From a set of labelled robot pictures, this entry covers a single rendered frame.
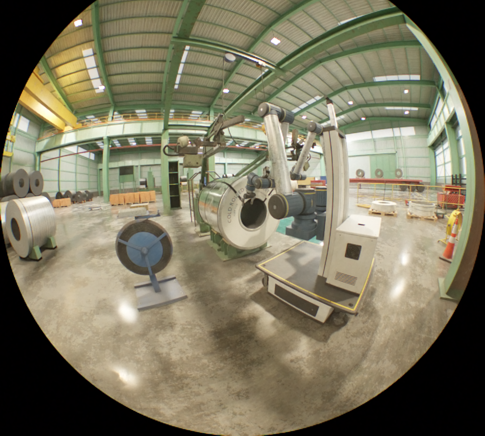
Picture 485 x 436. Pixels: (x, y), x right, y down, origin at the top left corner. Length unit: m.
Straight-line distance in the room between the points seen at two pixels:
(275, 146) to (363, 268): 1.20
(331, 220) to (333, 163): 0.48
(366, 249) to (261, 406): 1.31
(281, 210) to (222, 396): 1.46
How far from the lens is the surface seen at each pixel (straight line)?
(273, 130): 1.27
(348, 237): 1.23
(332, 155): 1.32
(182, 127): 7.08
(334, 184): 1.30
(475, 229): 2.57
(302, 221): 1.34
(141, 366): 1.54
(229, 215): 2.08
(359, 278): 1.36
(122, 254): 1.71
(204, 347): 1.46
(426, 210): 6.32
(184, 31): 2.91
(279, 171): 1.16
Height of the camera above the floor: 1.29
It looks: 5 degrees down
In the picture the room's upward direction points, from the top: 2 degrees counter-clockwise
